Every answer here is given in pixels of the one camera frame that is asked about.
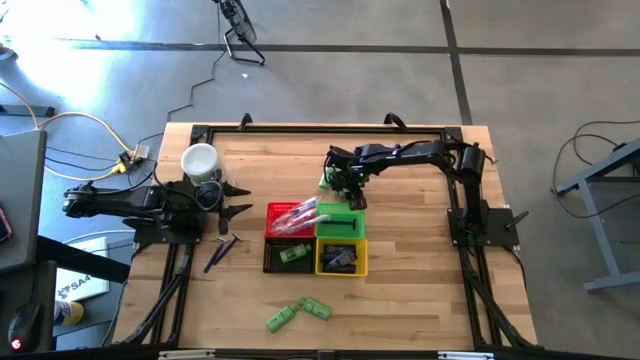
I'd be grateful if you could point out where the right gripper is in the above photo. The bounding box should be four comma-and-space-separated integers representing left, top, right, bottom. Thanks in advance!
327, 145, 371, 211

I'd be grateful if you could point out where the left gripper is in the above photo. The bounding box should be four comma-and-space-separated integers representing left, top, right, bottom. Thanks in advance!
192, 175, 254, 236

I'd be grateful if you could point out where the teal toothbrush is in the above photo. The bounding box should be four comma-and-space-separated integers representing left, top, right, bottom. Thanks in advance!
272, 202, 319, 234

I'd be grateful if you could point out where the green plastic basket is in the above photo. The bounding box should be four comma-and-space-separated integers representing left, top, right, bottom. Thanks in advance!
315, 202, 367, 239

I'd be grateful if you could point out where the red plastic basket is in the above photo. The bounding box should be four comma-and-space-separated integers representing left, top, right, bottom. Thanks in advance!
265, 201, 318, 239

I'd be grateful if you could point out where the white and green cup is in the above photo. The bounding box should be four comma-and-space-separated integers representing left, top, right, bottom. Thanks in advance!
180, 142, 221, 185

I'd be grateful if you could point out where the yellow plastic basket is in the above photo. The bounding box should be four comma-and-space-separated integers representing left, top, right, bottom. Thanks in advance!
314, 237, 369, 277

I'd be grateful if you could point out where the black plastic basket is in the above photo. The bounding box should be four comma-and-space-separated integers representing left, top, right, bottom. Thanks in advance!
262, 236, 318, 274

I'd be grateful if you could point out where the black desk with mouse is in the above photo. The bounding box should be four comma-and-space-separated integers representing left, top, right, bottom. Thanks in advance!
0, 234, 131, 360

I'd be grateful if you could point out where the white printed booklet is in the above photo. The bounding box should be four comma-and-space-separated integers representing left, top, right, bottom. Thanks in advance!
53, 236, 111, 303

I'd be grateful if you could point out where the black floor fan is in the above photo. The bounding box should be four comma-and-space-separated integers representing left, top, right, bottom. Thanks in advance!
212, 0, 267, 67

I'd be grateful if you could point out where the yellow blue container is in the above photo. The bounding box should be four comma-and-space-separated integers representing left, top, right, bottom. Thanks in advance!
52, 299, 85, 327

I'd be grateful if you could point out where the grey desk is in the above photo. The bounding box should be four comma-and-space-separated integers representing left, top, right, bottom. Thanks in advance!
0, 128, 49, 274

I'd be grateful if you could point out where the black floor bar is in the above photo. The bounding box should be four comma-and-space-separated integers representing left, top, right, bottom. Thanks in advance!
0, 103, 56, 119

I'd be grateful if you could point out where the black device red trim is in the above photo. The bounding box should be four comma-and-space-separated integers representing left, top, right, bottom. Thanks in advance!
0, 206, 14, 245

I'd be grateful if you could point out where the black computer mouse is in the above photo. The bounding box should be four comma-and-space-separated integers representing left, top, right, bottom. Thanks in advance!
6, 303, 42, 354

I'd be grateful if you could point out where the black aluminium table frame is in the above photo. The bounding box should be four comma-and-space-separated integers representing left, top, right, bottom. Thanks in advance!
112, 124, 539, 351

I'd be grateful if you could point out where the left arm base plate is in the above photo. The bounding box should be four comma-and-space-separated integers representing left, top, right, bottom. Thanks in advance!
132, 219, 206, 246

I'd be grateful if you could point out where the black fan power cable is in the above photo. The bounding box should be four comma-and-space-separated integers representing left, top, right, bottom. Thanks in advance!
135, 0, 224, 146

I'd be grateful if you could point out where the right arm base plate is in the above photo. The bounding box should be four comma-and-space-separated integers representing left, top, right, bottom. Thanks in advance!
446, 206, 530, 250

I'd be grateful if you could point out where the silver aluminium bracket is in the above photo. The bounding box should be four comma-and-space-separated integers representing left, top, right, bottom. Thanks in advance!
157, 349, 216, 360
437, 351, 495, 360

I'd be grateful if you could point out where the yellow floor cable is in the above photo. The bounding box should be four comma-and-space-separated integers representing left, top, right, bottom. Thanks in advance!
0, 82, 136, 182

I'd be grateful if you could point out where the black floor cable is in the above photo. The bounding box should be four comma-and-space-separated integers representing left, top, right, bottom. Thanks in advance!
543, 118, 640, 247

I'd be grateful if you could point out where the grey metal table frame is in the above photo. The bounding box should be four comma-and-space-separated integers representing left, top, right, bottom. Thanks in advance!
552, 137, 640, 295

